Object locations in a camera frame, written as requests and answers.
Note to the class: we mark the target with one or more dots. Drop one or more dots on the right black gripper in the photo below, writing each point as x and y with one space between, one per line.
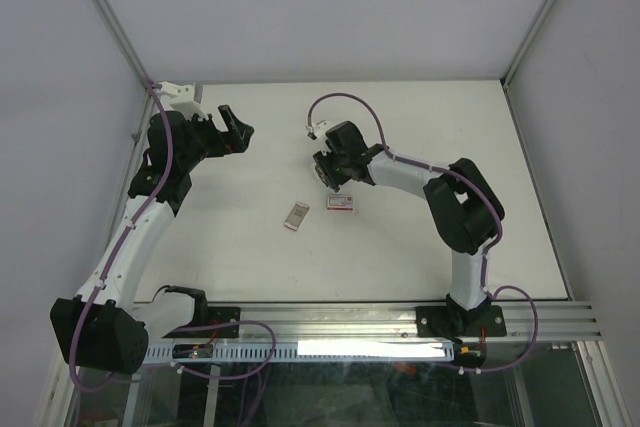
322 160

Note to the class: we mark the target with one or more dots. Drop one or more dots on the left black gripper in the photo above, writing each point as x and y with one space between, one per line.
239 132

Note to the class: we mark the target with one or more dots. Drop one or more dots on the red white staple box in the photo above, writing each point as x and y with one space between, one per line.
340 202

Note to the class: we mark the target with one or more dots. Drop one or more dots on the staple box tray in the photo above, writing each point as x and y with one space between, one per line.
296 216

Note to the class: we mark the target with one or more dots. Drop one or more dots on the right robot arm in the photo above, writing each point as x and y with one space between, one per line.
466 212

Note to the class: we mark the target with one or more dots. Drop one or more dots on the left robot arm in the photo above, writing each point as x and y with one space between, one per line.
155 196

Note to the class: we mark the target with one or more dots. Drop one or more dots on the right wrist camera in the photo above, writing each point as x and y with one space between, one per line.
317 131

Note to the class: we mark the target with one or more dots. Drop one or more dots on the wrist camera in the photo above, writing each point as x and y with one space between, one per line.
183 98
317 131

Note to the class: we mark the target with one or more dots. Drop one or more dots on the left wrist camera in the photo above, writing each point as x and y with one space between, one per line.
183 98

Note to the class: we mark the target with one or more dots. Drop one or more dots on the left aluminium frame post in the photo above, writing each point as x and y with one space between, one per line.
121 39

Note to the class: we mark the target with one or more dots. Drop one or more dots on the aluminium frame post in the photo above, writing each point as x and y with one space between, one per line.
121 39
540 17

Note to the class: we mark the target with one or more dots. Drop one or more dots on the aluminium mounting rail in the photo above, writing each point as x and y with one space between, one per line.
350 319

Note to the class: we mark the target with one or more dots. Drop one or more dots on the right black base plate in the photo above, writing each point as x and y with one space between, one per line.
447 322

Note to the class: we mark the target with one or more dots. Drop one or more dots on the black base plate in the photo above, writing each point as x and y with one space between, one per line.
215 315
447 322

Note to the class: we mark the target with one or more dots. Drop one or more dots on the white slotted cable duct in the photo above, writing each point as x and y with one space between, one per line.
301 351

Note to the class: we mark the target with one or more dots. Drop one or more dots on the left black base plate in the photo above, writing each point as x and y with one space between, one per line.
215 315

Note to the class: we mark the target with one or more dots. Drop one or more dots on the right aluminium frame post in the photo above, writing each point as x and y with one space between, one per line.
540 17

